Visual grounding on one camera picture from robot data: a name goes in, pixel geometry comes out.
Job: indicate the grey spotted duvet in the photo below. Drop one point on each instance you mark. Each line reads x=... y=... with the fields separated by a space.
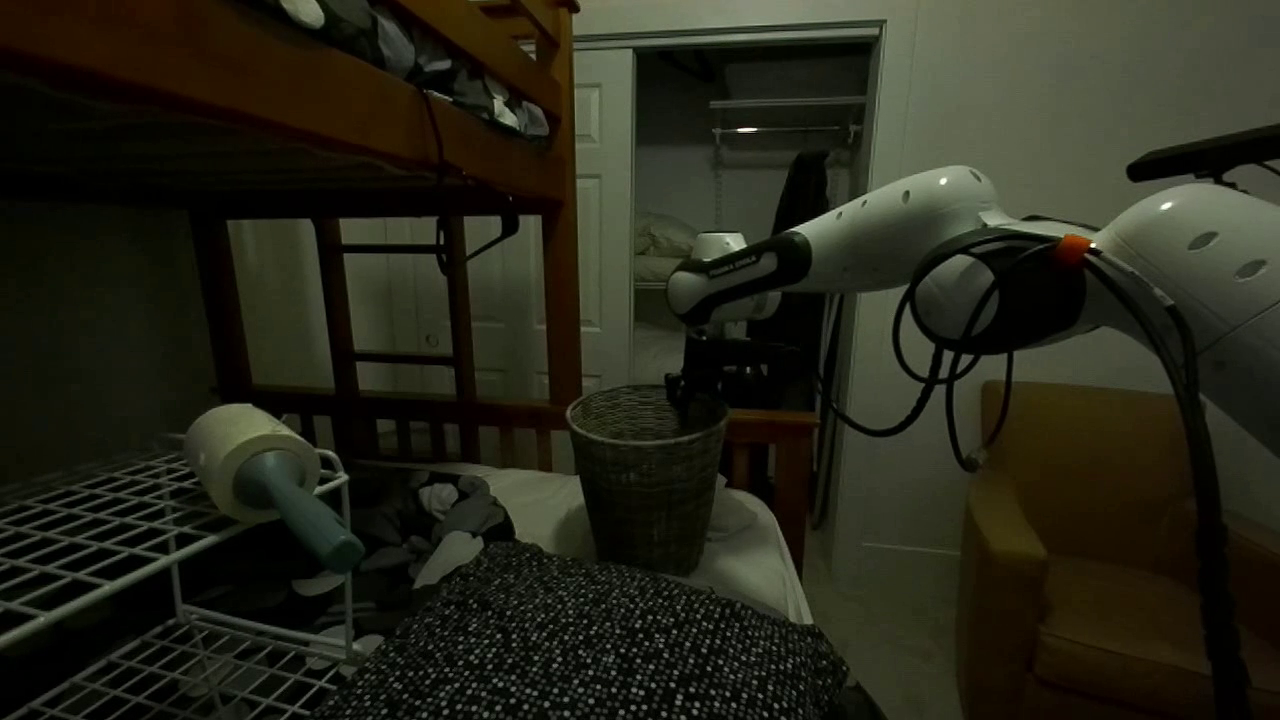
x=403 y=47

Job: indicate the wooden bunk bed frame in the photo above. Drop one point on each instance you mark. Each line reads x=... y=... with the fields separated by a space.
x=264 y=94

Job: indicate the black clothes hanger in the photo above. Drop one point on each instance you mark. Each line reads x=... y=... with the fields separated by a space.
x=482 y=236

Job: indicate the dark speckled blanket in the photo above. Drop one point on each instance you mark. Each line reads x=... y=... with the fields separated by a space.
x=603 y=642

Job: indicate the black stereo camera bar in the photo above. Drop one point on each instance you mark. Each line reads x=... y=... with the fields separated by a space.
x=1201 y=149

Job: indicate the closet shelf with rod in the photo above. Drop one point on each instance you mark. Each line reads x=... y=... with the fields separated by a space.
x=787 y=119

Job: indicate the folded white linens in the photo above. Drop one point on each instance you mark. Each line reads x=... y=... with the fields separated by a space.
x=667 y=247

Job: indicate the grey woven wicker basket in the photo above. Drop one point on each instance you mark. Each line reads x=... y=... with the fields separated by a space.
x=647 y=492

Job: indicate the white closet door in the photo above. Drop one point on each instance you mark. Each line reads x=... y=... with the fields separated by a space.
x=604 y=227

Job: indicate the black hanging garment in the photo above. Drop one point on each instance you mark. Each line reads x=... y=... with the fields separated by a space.
x=805 y=192

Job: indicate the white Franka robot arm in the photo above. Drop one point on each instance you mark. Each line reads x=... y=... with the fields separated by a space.
x=882 y=232

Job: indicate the mustard yellow armchair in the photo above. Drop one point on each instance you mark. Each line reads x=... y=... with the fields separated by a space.
x=1107 y=603

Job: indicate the wooden bunk bed ladder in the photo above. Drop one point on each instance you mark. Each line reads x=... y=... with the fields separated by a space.
x=462 y=334

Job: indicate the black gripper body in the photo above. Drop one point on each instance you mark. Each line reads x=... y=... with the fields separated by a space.
x=709 y=365

